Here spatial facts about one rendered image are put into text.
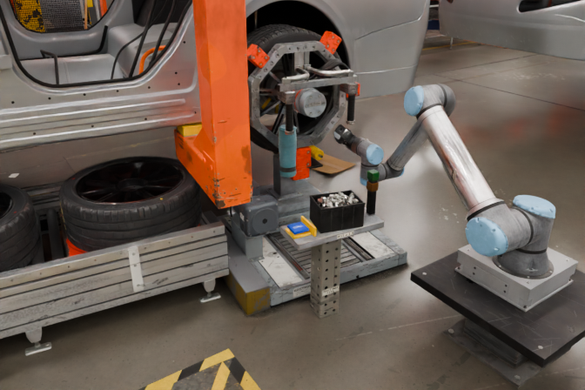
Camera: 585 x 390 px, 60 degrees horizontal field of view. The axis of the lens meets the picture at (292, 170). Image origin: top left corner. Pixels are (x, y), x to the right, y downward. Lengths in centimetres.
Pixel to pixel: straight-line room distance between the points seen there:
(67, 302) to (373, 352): 129
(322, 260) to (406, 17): 153
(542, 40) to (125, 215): 346
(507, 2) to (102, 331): 379
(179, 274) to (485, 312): 129
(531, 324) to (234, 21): 156
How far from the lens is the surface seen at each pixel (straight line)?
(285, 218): 285
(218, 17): 198
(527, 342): 201
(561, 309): 222
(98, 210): 237
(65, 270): 227
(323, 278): 228
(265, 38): 257
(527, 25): 457
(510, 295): 216
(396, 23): 305
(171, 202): 237
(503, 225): 195
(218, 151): 210
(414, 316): 248
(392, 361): 225
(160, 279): 238
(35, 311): 236
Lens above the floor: 154
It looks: 23 degrees down
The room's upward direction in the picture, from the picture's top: straight up
